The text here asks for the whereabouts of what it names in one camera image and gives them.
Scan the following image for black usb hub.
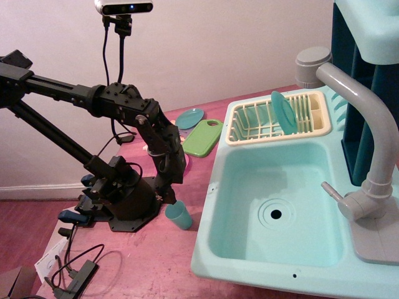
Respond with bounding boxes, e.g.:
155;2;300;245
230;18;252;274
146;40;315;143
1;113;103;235
61;260;99;298

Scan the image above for dark teal toy cabinet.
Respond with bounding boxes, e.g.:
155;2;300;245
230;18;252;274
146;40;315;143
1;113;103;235
330;1;399;187

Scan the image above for white paper box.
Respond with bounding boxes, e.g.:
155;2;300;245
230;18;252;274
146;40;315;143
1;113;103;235
34;222;72;283

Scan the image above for silver depth camera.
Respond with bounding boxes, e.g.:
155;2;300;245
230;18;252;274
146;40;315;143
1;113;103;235
94;0;153;16

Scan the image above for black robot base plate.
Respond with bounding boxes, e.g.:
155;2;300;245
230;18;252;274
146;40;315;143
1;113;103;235
75;176;163;232

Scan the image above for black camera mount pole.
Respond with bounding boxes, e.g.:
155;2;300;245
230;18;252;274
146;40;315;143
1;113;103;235
115;14;132;83

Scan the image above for teal plate in rack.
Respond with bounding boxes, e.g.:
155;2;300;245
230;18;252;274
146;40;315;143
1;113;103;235
271;91;297;135

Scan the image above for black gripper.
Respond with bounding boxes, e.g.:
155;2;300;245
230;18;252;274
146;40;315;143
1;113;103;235
135;111;186;205

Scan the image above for black camera cable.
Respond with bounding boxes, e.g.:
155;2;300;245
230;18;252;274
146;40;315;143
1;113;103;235
102;14;112;87

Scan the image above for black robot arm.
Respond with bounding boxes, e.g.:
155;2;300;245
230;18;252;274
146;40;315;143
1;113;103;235
1;50;186;232

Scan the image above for pink plate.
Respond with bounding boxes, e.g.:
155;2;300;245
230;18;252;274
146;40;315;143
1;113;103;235
183;154;192;176

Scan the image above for teal toy sink unit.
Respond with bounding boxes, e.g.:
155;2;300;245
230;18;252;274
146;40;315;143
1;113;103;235
191;1;398;298

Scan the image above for teal oval plate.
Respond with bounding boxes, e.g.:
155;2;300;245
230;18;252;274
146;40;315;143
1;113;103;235
175;108;204;130

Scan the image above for blue table clamp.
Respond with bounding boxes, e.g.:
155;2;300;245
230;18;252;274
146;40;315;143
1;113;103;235
58;210;90;226

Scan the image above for grey toy faucet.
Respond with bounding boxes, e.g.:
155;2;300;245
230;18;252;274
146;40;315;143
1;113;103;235
296;47;398;265

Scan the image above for green cutting board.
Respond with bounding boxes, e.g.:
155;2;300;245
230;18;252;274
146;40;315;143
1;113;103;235
183;119;223;158

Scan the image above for cream dish rack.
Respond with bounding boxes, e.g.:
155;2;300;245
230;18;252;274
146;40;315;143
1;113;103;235
224;91;332;146

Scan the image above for teal plastic cup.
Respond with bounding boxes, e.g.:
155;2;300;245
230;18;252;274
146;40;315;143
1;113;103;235
165;201;193;230

